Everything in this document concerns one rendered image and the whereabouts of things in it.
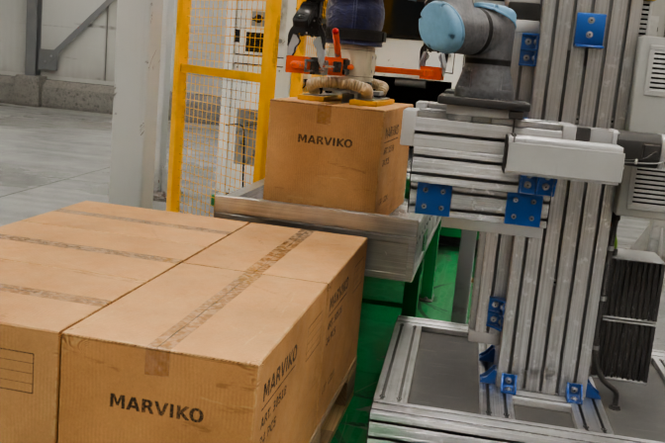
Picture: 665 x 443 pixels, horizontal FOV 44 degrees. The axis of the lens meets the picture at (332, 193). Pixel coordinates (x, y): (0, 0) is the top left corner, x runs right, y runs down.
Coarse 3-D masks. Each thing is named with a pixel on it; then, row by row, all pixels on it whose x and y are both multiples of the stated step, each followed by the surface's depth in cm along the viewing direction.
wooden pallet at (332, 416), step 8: (352, 368) 266; (344, 376) 253; (352, 376) 267; (344, 384) 259; (352, 384) 270; (336, 392) 240; (344, 392) 259; (352, 392) 272; (336, 400) 260; (344, 400) 260; (328, 408) 228; (336, 408) 258; (344, 408) 259; (328, 416) 251; (336, 416) 252; (320, 424) 219; (328, 424) 246; (336, 424) 247; (320, 432) 220; (328, 432) 241; (312, 440) 210; (320, 440) 236; (328, 440) 236
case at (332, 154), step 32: (288, 128) 279; (320, 128) 276; (352, 128) 273; (384, 128) 273; (288, 160) 281; (320, 160) 278; (352, 160) 275; (384, 160) 280; (288, 192) 282; (320, 192) 279; (352, 192) 276; (384, 192) 288
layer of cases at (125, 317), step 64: (0, 256) 205; (64, 256) 210; (128, 256) 216; (192, 256) 224; (256, 256) 228; (320, 256) 234; (0, 320) 160; (64, 320) 163; (128, 320) 167; (192, 320) 170; (256, 320) 174; (320, 320) 202; (0, 384) 162; (64, 384) 159; (128, 384) 156; (192, 384) 153; (256, 384) 150; (320, 384) 213
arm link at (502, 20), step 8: (480, 8) 201; (488, 8) 201; (496, 8) 200; (504, 8) 201; (488, 16) 199; (496, 16) 200; (504, 16) 201; (512, 16) 202; (496, 24) 200; (504, 24) 201; (512, 24) 203; (496, 32) 200; (504, 32) 201; (512, 32) 203; (488, 40) 199; (496, 40) 200; (504, 40) 202; (512, 40) 204; (488, 48) 201; (496, 48) 202; (504, 48) 203; (512, 48) 205; (472, 56) 204; (480, 56) 203; (488, 56) 202; (496, 56) 202; (504, 56) 203
